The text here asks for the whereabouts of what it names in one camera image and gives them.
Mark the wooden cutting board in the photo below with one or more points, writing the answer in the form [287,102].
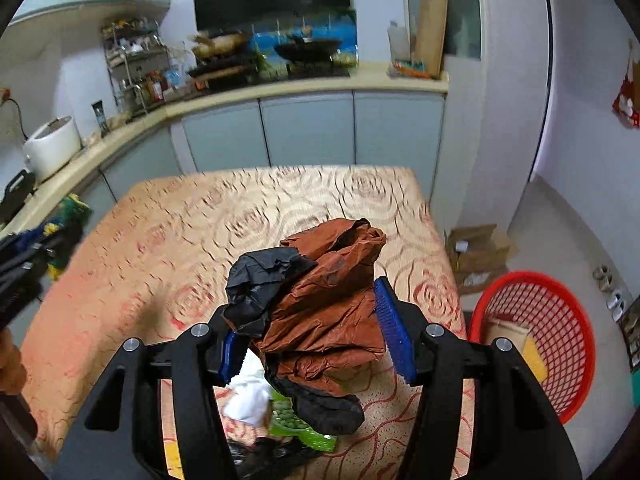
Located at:
[430,35]

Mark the beige shoe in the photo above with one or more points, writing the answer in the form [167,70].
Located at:
[608,280]
[599,272]

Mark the frosted glass panel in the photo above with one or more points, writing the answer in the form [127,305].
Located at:
[440,5]

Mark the green and yellow packet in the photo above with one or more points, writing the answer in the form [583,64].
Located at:
[72,207]

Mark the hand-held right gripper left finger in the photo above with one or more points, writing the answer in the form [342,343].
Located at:
[230,355]

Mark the white rice cooker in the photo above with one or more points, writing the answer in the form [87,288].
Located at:
[52,147]

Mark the yellow paper packet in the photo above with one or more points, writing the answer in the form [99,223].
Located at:
[534,355]

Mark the orange tray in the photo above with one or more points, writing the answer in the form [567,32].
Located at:
[410,70]

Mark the black gas stove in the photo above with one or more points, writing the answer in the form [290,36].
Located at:
[225,72]

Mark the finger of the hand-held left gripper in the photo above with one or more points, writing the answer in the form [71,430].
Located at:
[60,240]
[27,241]

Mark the rose-patterned tablecloth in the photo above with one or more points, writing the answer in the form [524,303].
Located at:
[200,240]

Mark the brown paper packet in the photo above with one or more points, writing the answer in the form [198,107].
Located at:
[505,335]

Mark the black countertop appliance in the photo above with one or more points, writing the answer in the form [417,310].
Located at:
[17,195]

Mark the black wok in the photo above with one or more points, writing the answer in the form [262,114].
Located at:
[307,52]

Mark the red hanging bag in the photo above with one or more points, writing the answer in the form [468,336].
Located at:
[627,102]

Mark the white crumpled tissue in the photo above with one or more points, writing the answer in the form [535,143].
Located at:
[247,400]

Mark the cardboard box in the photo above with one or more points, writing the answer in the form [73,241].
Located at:
[475,255]

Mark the dark standing packet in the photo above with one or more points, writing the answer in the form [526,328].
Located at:
[100,117]

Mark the black plastic bag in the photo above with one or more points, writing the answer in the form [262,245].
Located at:
[270,460]

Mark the kitchen counter with cabinets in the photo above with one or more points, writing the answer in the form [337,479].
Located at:
[305,130]

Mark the green snack packet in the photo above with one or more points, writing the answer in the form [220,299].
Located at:
[290,420]

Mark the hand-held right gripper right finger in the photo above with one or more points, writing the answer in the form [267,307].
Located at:
[395,330]

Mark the red plastic basket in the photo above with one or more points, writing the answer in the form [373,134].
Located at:
[560,310]

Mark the white shoe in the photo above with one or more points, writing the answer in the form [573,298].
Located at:
[621,308]
[614,300]

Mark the black shoe rack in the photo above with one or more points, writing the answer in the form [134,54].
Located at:
[631,335]

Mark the metal spice rack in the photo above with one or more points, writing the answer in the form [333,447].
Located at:
[132,60]

